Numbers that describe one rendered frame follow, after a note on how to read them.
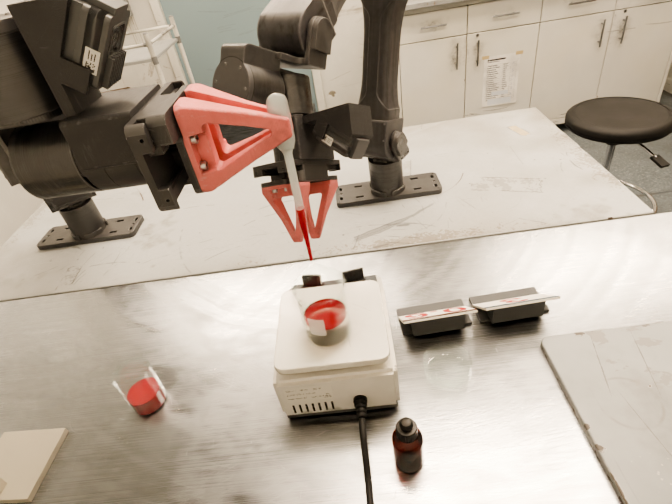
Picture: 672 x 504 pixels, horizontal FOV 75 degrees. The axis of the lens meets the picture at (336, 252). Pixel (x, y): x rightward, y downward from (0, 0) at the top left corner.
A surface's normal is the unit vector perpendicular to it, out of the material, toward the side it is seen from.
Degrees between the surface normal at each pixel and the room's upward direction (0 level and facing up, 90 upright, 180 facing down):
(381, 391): 90
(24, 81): 90
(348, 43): 90
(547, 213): 0
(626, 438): 0
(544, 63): 90
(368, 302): 0
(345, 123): 65
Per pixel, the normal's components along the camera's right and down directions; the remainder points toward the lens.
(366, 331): -0.15, -0.78
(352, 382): 0.03, 0.61
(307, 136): 0.78, -0.02
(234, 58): -0.55, 0.16
